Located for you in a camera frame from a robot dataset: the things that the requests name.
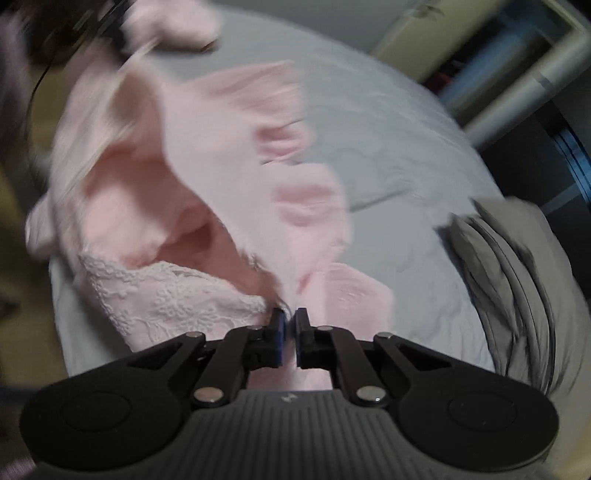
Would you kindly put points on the dark sliding wardrobe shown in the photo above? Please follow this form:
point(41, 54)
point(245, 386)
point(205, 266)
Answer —
point(531, 152)

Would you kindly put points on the grey duvet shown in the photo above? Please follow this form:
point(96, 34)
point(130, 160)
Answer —
point(508, 277)

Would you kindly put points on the folded pink garment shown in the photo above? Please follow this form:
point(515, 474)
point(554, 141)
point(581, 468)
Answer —
point(175, 21)

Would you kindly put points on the pink embossed garment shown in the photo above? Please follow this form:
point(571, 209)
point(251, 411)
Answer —
point(184, 161)

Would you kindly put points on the bed with pale blue sheet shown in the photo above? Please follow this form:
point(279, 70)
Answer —
point(392, 138)

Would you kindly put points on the cream door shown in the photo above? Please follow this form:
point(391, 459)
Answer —
point(406, 41)

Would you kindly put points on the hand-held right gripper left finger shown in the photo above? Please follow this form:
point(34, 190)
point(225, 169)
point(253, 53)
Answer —
point(277, 339)

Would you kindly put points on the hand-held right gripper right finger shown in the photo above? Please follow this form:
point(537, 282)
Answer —
point(302, 339)

